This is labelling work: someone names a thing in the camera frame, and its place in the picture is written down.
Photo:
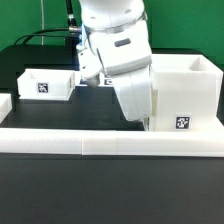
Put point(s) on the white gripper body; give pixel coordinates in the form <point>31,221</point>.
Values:
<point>133,90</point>

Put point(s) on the white drawer cabinet box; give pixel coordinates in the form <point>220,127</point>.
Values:
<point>185,93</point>

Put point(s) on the white drawer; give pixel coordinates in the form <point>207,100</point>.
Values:
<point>46,84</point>

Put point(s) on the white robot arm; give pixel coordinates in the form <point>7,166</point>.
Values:
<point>115,43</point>

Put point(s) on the fiducial marker sheet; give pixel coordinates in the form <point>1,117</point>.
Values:
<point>105,81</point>

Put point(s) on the white L-shaped border fence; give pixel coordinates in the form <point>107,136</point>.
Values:
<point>208,143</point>

